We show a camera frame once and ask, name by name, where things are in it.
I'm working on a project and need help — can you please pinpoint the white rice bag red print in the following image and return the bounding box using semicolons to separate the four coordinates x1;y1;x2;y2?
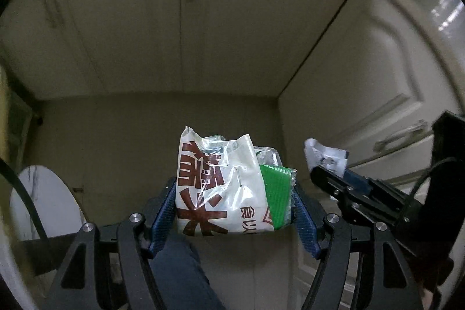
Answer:
175;126;276;237

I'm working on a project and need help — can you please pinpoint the green foil packet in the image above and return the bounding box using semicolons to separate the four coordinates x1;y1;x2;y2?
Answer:
260;165;298;229

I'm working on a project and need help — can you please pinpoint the round white marble table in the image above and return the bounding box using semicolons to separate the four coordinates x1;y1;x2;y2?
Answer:
9;165;88;243

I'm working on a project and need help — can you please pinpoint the white paper scrap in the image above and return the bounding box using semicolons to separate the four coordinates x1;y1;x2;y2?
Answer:
304;138;350;177

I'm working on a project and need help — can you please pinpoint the plain cream cupboard door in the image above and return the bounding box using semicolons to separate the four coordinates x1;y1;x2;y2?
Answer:
180;0;362;96
0;0;184;100

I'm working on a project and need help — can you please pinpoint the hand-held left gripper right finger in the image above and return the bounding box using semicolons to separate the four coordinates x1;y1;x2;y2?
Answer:
291;183;425;310

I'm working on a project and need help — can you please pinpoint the small clear plastic wrapper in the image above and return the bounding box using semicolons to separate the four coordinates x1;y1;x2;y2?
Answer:
254;146;282;169

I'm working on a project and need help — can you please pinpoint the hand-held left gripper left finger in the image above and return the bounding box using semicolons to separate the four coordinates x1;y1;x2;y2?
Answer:
45;176;178;310

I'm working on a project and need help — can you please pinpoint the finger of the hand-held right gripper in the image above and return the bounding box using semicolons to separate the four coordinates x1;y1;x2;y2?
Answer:
343;168;425;220
310;166;418;258

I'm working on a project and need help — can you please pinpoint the black cable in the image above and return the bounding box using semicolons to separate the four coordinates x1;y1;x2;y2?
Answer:
0;157;50;249

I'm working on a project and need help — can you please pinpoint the cream panelled cupboard door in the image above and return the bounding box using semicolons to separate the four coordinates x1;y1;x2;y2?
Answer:
278;0;464;187

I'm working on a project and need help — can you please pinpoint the person's leg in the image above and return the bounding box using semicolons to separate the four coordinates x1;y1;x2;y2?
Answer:
148;232;226;310

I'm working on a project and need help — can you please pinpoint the metal cupboard door handle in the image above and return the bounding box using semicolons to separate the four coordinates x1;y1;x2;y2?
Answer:
373;120;428;151

